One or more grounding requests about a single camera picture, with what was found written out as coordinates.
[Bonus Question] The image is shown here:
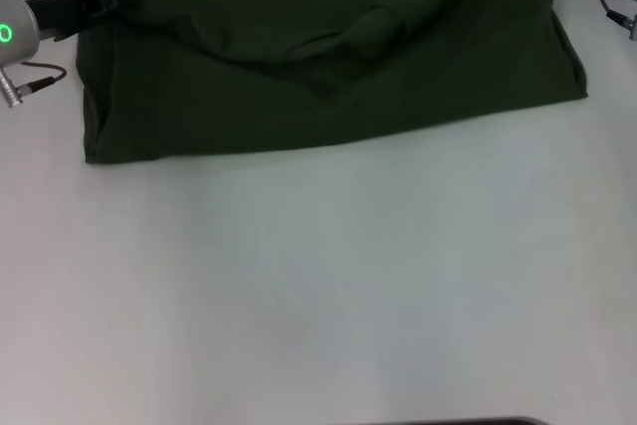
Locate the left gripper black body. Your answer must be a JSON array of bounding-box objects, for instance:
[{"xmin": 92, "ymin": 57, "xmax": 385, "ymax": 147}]
[{"xmin": 23, "ymin": 0, "xmax": 111, "ymax": 43}]

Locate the dark green printed t-shirt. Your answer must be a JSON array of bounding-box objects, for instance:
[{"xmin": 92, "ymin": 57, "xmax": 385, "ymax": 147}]
[{"xmin": 74, "ymin": 0, "xmax": 590, "ymax": 166}]

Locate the silver plug connector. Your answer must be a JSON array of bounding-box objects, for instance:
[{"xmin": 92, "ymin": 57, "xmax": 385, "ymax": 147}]
[
  {"xmin": 0, "ymin": 64, "xmax": 25, "ymax": 109},
  {"xmin": 604, "ymin": 9, "xmax": 637, "ymax": 42}
]

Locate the thin dark left gripper cable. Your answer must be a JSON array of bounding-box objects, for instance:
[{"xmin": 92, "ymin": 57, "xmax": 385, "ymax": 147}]
[{"xmin": 19, "ymin": 61, "xmax": 69, "ymax": 93}]

